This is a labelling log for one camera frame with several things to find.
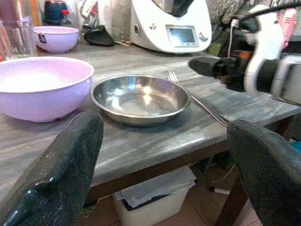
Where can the white and red packet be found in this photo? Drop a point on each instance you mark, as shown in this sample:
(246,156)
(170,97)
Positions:
(89,9)

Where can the clear glass jar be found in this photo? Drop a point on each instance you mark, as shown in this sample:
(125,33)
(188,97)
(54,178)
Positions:
(16,40)

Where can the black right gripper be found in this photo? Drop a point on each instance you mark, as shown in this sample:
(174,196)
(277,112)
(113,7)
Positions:
(231,73)

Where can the dark blue jar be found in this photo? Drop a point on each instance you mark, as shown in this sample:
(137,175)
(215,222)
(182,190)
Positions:
(55,11)

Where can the pink plastic item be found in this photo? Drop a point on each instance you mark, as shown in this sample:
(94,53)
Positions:
(289,26)

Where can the black and white marker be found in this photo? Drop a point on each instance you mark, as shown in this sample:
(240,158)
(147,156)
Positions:
(218,189)

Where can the silver fork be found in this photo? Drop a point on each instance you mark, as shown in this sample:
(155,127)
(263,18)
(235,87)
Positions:
(204,107)

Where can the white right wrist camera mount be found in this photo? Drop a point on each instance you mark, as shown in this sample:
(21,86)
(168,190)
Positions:
(265,44)

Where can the stack of white papers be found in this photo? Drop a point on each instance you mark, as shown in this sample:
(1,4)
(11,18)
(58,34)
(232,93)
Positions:
(160,186)

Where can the white kitchen food processor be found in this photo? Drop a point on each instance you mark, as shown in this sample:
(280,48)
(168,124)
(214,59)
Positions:
(164,28)

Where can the clear plastic bottle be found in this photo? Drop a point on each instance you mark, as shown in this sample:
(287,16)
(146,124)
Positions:
(121,21)

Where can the black silicone oven mitt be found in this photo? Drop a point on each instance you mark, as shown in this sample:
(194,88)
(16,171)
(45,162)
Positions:
(98,37)

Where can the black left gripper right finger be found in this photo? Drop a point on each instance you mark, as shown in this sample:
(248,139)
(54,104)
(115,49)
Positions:
(270,169)

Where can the small pink bowl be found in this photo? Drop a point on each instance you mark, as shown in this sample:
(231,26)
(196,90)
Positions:
(58,38)

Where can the grey patterned cloth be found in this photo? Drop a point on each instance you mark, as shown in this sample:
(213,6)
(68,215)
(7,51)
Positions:
(225,10)

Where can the dark wooden table frame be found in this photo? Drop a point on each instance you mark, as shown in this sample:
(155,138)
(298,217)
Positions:
(164,169)

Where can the large pink bowl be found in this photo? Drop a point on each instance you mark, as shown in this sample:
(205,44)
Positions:
(40,94)

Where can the white storage bin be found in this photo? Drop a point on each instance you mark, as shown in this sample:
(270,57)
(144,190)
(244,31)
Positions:
(155,209)

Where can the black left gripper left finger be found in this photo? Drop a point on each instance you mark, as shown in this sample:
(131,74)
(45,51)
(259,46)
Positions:
(61,164)

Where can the stainless steel plate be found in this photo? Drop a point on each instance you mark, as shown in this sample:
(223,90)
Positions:
(141,101)

